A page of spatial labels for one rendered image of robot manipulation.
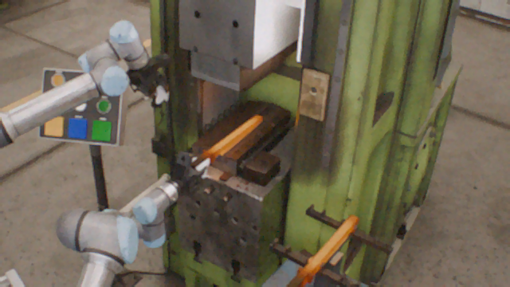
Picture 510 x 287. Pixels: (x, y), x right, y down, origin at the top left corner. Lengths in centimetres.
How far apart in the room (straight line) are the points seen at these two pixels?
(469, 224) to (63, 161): 264
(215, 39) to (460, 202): 230
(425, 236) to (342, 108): 163
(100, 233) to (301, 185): 93
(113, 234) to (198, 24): 79
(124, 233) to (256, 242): 80
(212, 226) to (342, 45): 88
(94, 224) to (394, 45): 128
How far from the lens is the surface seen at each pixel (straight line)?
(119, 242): 144
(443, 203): 366
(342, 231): 177
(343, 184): 205
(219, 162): 209
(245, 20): 177
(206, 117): 228
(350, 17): 176
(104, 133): 218
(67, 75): 225
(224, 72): 189
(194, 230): 230
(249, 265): 223
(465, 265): 328
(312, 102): 190
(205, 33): 187
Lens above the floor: 217
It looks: 34 degrees down
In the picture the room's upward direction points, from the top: 3 degrees clockwise
